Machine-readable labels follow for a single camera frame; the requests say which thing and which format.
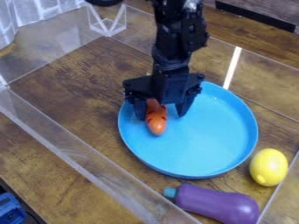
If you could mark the clear acrylic enclosure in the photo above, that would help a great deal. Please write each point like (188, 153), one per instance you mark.
(63, 158)

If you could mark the yellow toy lemon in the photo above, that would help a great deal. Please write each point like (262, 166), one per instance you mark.
(269, 167)

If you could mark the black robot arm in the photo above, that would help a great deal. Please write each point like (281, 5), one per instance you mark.
(181, 35)

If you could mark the purple toy eggplant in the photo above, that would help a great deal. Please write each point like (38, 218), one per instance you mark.
(229, 207)

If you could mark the blue round tray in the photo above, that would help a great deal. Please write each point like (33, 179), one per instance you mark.
(204, 144)

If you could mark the blue object at corner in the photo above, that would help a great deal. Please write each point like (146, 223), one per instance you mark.
(13, 213)

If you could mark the white patterned curtain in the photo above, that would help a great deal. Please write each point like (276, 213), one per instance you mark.
(23, 12)

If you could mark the dark baseboard strip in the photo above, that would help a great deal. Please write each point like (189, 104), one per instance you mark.
(280, 13)

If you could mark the orange toy carrot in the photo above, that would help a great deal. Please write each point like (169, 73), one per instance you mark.
(157, 117)

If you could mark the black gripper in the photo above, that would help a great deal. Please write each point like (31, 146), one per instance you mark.
(170, 88)

